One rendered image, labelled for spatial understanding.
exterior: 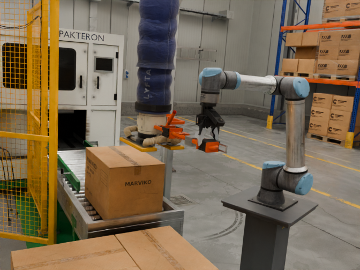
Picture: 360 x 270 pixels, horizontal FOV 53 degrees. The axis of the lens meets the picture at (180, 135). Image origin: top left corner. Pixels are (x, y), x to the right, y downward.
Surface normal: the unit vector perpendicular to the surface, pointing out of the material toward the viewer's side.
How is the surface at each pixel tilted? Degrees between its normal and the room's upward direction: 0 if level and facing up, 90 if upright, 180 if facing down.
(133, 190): 90
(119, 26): 90
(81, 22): 90
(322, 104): 92
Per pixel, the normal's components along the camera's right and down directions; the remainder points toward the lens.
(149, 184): 0.48, 0.19
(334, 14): -0.86, 0.00
